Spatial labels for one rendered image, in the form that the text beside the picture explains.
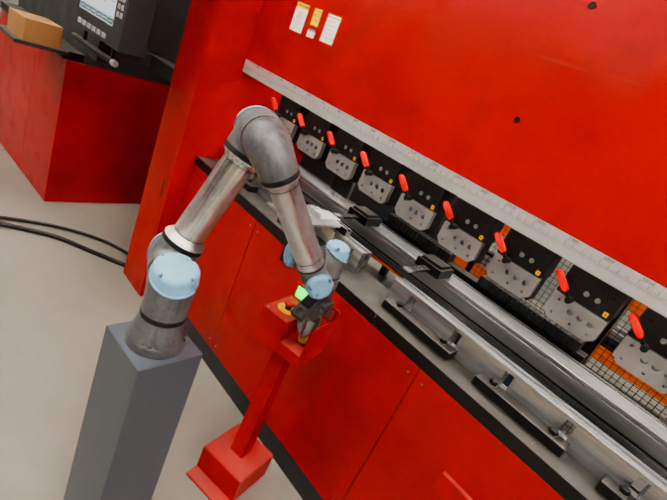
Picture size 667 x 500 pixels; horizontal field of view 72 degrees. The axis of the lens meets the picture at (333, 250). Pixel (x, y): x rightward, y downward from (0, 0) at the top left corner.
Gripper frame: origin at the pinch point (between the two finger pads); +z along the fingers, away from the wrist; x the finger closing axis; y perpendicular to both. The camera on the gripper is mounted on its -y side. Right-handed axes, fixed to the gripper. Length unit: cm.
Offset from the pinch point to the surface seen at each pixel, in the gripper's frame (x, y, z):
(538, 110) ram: -27, 35, -89
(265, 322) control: 11.8, -4.6, 1.3
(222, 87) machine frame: 115, 57, -44
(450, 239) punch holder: -22, 32, -44
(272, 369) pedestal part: 4.9, -1.1, 19.2
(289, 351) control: -0.5, -4.9, 4.3
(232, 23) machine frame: 116, 55, -74
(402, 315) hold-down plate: -21.5, 25.2, -13.3
